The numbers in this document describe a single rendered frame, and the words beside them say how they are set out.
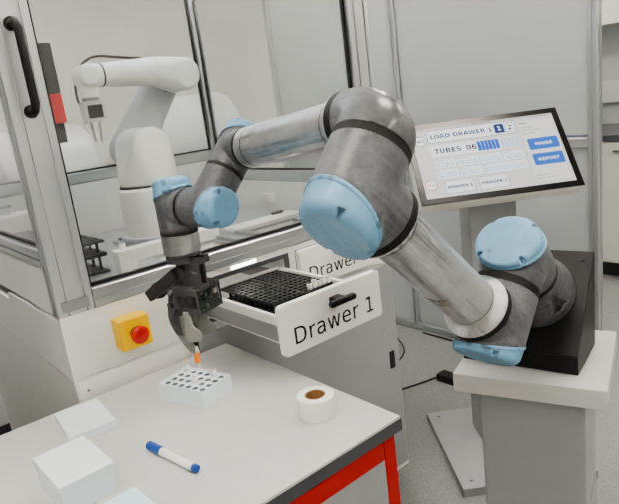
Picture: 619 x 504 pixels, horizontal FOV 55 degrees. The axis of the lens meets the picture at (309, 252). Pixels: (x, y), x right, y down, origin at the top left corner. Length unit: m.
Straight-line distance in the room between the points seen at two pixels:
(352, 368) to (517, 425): 0.70
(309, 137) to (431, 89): 2.18
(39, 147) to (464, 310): 0.87
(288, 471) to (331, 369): 0.85
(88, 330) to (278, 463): 0.57
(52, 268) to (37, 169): 0.20
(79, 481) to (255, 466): 0.27
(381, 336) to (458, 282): 1.04
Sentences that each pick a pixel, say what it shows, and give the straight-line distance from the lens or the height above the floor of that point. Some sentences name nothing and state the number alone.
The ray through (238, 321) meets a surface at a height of 0.85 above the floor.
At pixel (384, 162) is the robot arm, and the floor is 1.23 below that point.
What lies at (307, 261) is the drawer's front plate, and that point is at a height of 0.89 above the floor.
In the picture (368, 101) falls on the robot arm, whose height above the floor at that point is 1.31.
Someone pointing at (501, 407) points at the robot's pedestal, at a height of 0.68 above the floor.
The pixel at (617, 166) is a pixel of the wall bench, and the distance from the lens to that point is 4.06.
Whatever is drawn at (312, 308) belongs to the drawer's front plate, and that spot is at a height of 0.90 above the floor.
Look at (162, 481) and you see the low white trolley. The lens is 1.06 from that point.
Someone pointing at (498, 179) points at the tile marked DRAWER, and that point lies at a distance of 1.99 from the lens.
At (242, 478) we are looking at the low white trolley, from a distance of 1.01.
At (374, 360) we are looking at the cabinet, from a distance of 1.95.
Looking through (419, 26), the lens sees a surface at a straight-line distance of 3.12.
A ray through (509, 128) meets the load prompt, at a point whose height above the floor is 1.15.
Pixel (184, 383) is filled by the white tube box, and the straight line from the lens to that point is 1.28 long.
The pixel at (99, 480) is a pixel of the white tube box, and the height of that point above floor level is 0.79.
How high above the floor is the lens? 1.32
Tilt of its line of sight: 14 degrees down
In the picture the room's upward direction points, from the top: 7 degrees counter-clockwise
